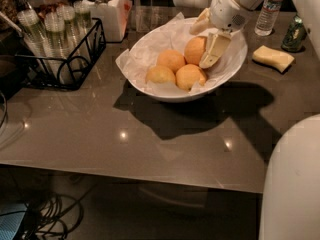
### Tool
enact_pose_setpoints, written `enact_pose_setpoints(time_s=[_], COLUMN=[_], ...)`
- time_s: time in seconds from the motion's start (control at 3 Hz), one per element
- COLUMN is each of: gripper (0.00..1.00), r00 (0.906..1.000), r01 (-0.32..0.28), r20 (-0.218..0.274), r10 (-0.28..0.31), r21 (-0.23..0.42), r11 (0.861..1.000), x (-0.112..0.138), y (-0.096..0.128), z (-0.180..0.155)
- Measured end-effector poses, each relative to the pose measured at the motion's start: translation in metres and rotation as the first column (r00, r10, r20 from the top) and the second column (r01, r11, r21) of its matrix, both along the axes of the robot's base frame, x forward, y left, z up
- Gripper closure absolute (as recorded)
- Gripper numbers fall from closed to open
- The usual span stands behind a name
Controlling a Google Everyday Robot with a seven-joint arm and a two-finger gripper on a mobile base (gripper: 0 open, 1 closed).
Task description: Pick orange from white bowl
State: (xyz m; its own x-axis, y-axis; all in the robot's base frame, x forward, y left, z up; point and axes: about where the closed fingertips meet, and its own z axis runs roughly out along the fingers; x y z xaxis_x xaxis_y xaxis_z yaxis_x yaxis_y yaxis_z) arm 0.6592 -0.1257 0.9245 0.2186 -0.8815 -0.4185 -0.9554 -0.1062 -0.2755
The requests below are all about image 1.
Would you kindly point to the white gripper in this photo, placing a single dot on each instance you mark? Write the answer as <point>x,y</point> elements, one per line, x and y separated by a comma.
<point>227,11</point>

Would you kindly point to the large orange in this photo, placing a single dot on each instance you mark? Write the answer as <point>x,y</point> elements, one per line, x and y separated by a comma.
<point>194,49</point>

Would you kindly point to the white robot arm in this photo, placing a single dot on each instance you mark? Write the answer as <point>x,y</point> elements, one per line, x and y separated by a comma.
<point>291,196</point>

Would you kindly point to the white oval bowl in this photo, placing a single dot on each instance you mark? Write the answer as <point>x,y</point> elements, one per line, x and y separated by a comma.
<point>233,57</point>

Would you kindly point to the white paper liner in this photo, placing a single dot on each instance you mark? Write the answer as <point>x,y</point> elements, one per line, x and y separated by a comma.
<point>146,50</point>

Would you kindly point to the orange middle back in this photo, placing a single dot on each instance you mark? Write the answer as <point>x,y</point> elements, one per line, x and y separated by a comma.
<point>171,59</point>

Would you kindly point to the orange front right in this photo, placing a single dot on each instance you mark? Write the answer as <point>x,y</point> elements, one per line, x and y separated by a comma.
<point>188,75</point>

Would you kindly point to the yellow sponge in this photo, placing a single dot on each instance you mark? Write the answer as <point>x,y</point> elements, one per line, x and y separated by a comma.
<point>276,59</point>

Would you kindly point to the right clear water bottle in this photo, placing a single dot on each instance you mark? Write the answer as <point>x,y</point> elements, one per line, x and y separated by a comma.
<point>267,17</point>

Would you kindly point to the orange front left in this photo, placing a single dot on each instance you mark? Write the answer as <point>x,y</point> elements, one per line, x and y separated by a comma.
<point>160,74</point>

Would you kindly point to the green chip bag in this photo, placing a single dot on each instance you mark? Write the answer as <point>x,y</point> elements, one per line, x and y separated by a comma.
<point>295,35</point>

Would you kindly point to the white lidded canister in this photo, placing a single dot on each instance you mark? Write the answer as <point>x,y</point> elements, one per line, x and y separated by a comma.
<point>114,15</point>

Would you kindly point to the clear plastic cup stack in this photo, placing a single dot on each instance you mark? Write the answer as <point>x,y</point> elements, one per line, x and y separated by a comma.
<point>57,44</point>
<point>34,31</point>
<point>67,13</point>
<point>83,15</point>

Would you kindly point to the blue box on floor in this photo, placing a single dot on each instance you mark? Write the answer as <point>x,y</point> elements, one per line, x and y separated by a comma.
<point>11,218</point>

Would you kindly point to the black wire basket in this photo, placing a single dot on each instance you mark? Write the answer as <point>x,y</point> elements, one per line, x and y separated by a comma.
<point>64,72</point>

